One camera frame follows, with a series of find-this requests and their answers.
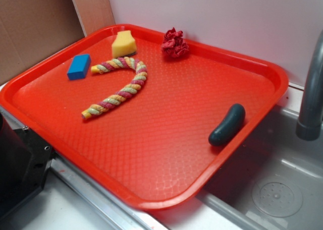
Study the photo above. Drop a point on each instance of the yellow sponge with green underside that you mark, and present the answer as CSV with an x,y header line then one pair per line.
x,y
124,44

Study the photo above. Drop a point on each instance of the red plastic tray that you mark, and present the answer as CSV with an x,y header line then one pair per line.
x,y
152,151

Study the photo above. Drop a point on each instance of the crumpled red cloth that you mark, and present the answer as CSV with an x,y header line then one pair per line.
x,y
173,45

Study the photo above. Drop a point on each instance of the dark green toy cucumber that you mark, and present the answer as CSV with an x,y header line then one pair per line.
x,y
229,126

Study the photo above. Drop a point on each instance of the blue rectangular block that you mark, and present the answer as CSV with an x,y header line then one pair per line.
x,y
79,67

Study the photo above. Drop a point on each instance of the grey toy sink basin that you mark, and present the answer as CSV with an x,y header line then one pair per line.
x,y
272,181

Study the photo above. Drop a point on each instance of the grey faucet spout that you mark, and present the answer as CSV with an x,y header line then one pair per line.
x,y
310,117

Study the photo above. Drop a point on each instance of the brown cardboard panel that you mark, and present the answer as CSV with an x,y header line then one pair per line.
x,y
32,30

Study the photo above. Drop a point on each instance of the multicoloured twisted rope toy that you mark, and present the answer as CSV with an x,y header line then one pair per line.
x,y
127,92

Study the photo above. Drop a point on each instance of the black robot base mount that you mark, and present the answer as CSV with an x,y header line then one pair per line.
x,y
25,160

